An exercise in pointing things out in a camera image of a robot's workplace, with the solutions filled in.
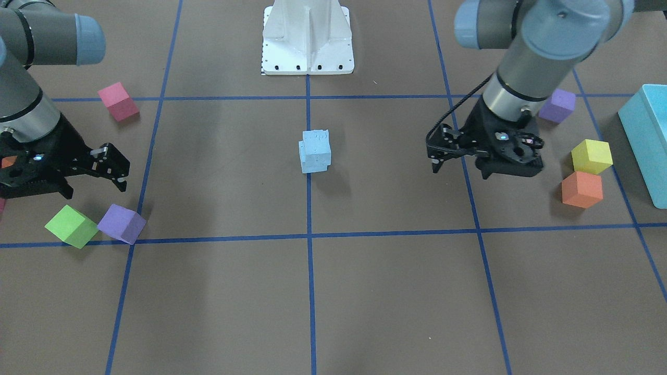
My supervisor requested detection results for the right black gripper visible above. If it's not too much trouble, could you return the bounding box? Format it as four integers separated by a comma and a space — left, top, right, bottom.
1, 116, 94, 199

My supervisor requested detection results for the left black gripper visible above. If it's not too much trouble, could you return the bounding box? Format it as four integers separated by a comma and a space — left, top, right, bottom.
461, 99, 544, 180

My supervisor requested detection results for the light blue block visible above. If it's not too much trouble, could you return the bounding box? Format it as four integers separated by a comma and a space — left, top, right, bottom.
301, 162, 329, 174
299, 130, 332, 167

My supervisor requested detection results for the magenta foam block by arm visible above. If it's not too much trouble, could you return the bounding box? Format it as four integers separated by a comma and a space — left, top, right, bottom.
97, 82, 140, 122

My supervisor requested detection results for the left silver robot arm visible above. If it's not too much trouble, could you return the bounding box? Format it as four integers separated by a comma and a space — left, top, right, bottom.
453, 1, 636, 180

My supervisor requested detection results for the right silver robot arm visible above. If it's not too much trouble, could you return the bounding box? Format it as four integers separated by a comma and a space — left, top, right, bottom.
1, 1, 106, 199

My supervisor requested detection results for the orange foam block near tray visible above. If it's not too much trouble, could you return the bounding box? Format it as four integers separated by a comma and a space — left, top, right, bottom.
2, 156, 17, 169

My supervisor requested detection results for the green foam block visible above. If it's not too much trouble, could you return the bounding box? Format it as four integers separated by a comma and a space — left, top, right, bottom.
44, 205, 98, 249

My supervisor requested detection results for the dark purple block far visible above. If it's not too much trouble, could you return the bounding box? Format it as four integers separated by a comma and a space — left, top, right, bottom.
538, 89, 576, 123

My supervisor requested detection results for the yellow foam block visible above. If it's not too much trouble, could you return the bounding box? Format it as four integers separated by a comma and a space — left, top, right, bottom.
570, 139, 614, 175

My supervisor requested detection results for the orange foam block far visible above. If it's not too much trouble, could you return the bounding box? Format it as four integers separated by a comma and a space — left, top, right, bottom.
560, 171, 603, 209

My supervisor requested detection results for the purple block near green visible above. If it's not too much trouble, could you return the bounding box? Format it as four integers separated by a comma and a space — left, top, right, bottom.
97, 204, 147, 245

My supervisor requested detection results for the teal plastic bin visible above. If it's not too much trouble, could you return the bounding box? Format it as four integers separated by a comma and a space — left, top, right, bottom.
619, 84, 666, 209

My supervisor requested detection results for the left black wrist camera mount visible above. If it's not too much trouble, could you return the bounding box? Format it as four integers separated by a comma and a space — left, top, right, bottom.
426, 123, 470, 173

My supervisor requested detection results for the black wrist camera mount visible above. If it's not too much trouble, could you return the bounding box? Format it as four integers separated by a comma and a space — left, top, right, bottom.
426, 123, 470, 173
90, 143, 131, 192

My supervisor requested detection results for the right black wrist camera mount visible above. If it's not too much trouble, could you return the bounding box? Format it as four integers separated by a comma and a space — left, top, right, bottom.
90, 143, 131, 192

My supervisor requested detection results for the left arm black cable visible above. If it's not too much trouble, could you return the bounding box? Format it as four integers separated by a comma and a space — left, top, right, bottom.
425, 73, 496, 146

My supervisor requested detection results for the white pedestal column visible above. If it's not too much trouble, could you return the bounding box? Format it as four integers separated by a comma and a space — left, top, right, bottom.
261, 1, 355, 76

